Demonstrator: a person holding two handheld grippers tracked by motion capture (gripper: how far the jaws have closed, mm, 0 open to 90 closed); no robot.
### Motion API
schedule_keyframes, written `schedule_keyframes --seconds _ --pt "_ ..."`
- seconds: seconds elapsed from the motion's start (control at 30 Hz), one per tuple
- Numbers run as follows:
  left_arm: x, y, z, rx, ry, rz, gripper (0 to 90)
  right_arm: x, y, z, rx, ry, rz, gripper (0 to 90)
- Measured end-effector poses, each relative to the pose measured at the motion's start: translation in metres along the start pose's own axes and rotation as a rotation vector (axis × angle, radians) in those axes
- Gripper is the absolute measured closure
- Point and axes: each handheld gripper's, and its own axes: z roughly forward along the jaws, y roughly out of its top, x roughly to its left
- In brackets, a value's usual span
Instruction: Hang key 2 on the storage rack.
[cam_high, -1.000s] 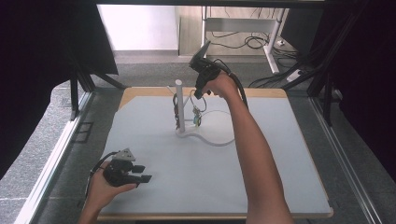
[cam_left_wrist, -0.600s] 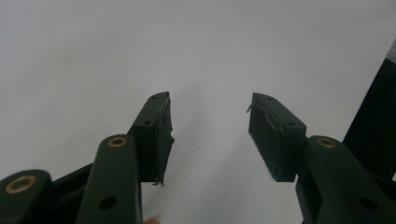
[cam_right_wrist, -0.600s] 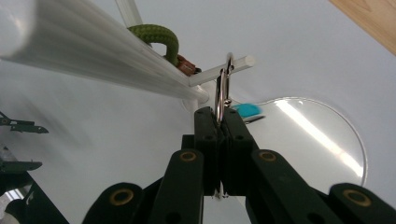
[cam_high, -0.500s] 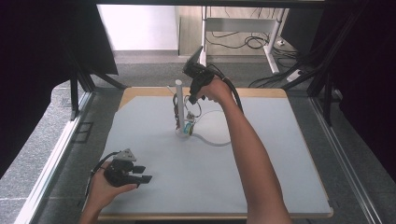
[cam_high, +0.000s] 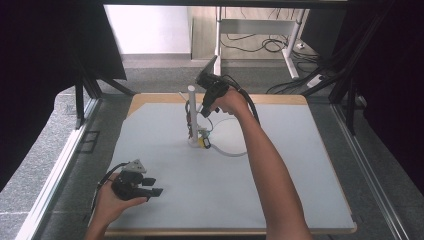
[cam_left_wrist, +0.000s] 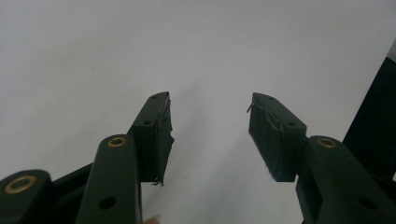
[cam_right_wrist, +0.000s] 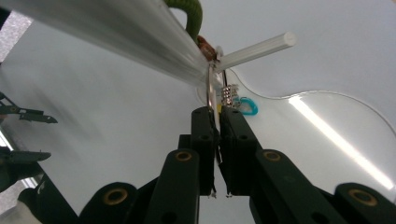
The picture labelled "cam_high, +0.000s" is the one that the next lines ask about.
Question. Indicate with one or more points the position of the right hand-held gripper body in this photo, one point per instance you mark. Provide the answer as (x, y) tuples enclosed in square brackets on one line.
[(213, 88)]

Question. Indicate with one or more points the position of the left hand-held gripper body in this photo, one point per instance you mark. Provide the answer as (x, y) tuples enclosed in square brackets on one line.
[(128, 185)]

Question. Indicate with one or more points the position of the white peg stand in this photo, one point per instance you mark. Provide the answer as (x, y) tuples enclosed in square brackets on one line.
[(193, 110)]

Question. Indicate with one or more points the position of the person's right hand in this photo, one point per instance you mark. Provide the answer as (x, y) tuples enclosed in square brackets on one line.
[(235, 101)]

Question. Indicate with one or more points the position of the person's left hand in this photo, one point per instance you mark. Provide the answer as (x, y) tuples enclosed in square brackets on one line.
[(110, 206)]

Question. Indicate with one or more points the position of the pale grey table mat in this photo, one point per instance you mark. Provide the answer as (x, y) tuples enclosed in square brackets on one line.
[(186, 173)]

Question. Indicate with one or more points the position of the wooden table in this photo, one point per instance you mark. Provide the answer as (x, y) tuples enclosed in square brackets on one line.
[(160, 98)]

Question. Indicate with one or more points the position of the small white plug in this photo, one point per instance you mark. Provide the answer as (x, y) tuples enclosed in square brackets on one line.
[(300, 46)]

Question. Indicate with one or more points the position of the black metal stand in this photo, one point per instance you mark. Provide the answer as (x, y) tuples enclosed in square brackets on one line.
[(350, 100), (80, 100)]

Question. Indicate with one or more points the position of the white power strip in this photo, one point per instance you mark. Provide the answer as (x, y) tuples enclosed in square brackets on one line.
[(315, 81)]

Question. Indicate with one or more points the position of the black curtain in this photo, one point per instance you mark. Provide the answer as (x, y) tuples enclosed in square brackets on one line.
[(393, 83), (40, 66)]

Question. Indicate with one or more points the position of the white desk frame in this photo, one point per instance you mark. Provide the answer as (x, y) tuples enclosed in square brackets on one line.
[(256, 26)]

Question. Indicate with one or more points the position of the aluminium rail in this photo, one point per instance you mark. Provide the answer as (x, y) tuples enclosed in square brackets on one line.
[(50, 180), (366, 166)]

